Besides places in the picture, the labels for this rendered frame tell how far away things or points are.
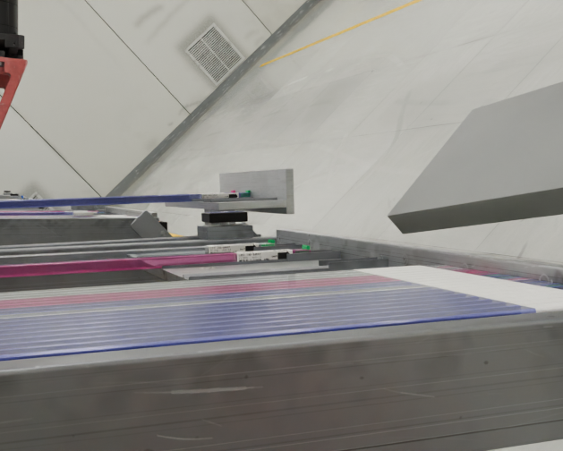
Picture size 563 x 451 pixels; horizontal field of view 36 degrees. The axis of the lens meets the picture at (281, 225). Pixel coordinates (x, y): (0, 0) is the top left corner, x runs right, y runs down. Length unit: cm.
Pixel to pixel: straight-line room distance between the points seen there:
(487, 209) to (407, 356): 72
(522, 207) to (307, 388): 71
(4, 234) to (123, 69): 689
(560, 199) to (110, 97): 772
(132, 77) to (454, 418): 828
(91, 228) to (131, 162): 677
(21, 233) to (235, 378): 145
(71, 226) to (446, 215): 89
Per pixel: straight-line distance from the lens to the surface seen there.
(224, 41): 891
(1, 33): 92
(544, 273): 62
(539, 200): 105
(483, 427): 44
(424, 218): 122
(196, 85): 878
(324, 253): 91
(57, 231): 182
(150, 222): 180
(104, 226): 183
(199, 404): 38
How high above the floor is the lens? 103
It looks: 16 degrees down
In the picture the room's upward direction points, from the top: 43 degrees counter-clockwise
